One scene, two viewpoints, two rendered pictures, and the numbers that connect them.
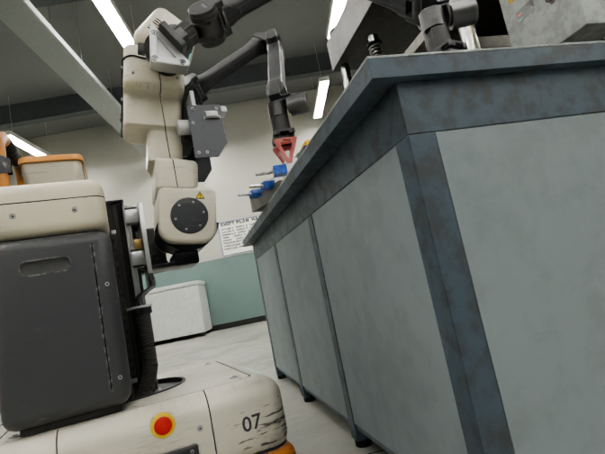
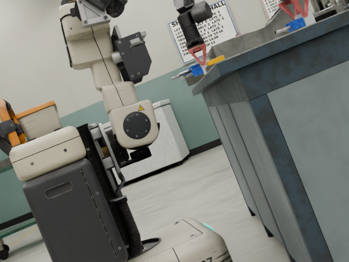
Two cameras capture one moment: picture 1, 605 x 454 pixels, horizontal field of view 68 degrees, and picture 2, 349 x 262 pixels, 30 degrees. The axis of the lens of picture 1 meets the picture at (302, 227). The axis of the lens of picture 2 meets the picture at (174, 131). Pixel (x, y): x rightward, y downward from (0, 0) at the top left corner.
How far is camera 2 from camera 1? 119 cm
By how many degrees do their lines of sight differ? 17
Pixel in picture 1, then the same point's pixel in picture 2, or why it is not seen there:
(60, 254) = (65, 180)
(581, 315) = not seen: outside the picture
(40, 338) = (68, 233)
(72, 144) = not seen: outside the picture
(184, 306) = not seen: hidden behind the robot
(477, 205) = (298, 132)
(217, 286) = (185, 102)
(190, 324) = (162, 154)
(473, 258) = (298, 164)
